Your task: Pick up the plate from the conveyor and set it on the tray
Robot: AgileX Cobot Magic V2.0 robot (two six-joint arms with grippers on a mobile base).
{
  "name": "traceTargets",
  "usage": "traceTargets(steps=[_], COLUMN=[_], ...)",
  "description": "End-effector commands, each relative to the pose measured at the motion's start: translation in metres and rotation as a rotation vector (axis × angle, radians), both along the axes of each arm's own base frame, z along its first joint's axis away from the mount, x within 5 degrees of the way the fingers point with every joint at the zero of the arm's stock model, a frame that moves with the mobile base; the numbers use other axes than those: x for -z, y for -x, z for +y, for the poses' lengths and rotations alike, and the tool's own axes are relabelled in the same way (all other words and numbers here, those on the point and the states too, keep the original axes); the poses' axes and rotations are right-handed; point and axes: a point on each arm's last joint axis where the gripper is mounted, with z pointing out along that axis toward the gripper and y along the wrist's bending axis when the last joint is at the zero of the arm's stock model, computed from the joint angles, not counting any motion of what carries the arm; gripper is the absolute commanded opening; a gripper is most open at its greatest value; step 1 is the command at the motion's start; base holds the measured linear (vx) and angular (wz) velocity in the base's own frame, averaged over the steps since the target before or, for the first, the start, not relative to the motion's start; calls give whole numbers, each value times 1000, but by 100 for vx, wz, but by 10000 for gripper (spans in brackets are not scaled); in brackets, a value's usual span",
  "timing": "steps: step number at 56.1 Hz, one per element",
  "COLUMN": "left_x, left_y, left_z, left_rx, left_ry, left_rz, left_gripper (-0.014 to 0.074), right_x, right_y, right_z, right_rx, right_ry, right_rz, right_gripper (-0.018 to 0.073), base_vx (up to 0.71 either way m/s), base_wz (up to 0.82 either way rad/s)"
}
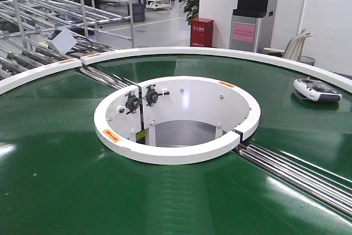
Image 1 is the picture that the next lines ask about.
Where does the green circular conveyor belt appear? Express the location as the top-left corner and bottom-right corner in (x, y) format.
(1, 54), (351, 234)

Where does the white outer conveyor rim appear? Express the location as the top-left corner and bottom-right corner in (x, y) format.
(1, 47), (351, 94)

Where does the steel conveyor rollers right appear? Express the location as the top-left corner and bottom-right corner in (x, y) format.
(232, 144), (351, 218)

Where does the red fire extinguisher cabinet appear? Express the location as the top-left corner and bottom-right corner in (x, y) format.
(190, 18), (214, 47)

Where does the metal roller rack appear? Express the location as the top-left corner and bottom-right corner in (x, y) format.
(0, 0), (135, 80)

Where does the white control box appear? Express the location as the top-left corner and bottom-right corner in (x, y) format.
(46, 27), (77, 54)

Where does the beige chair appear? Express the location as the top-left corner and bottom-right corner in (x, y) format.
(263, 29), (313, 62)

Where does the white grey remote controller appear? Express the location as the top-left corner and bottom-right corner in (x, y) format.
(293, 78), (342, 103)

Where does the black silver water dispenser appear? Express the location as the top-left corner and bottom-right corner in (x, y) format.
(229, 0), (268, 52)

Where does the white inner conveyor ring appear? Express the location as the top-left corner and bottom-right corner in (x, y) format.
(93, 75), (261, 166)

